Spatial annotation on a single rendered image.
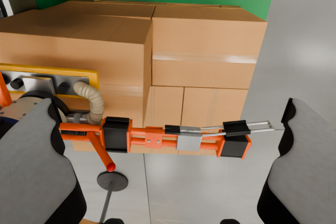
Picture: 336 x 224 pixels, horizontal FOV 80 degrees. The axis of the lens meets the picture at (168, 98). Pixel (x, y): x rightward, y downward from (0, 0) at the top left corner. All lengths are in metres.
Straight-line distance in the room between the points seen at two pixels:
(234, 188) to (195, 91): 2.03
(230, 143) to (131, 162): 2.05
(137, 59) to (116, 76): 0.11
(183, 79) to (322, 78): 1.42
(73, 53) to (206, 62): 0.71
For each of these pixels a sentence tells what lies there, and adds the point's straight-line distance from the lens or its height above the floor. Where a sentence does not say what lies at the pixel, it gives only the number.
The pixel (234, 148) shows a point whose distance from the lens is 0.65.
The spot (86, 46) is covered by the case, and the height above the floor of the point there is 0.94.
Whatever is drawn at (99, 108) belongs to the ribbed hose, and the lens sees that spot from 0.64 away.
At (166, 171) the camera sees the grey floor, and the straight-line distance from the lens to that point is 2.67.
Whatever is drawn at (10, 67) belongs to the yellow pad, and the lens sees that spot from 0.78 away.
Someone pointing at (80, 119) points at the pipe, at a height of 1.13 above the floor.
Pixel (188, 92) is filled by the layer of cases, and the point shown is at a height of 0.54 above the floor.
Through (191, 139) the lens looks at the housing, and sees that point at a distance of 0.61.
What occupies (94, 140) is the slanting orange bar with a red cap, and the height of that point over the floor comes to 1.22.
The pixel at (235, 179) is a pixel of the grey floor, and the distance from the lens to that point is 2.91.
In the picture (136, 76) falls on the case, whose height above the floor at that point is 0.94.
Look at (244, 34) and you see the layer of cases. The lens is 1.19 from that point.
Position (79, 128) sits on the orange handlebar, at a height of 1.19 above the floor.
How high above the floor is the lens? 1.63
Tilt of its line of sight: 58 degrees down
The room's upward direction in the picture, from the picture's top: 179 degrees counter-clockwise
